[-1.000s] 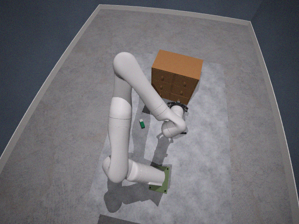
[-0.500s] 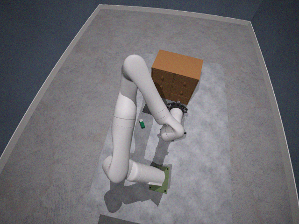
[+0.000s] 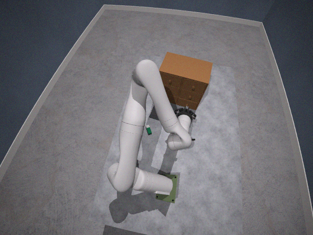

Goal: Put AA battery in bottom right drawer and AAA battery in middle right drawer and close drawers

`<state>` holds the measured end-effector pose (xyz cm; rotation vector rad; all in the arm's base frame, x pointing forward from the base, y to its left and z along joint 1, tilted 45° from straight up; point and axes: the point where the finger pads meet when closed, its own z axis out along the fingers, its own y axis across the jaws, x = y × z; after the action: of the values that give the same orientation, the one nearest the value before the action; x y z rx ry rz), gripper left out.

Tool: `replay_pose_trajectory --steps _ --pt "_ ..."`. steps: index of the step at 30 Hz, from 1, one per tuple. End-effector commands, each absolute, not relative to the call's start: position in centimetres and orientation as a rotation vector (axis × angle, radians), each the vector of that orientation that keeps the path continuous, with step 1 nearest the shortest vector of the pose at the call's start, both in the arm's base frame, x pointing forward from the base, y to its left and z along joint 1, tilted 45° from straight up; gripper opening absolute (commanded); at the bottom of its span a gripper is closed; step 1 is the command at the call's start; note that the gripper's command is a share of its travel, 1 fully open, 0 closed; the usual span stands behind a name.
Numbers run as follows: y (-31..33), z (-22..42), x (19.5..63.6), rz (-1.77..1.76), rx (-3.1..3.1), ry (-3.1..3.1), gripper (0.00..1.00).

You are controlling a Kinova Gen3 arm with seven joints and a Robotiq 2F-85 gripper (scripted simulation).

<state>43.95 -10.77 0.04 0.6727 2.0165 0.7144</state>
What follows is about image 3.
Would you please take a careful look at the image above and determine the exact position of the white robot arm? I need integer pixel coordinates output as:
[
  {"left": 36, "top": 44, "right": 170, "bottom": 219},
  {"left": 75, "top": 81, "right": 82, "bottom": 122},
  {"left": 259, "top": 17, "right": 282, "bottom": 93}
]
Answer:
[{"left": 107, "top": 59, "right": 192, "bottom": 195}]

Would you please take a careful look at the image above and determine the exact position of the brown wooden chest of drawers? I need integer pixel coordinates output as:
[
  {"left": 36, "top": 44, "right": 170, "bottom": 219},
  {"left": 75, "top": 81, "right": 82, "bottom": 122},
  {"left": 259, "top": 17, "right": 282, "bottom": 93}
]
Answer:
[{"left": 159, "top": 52, "right": 213, "bottom": 110}]

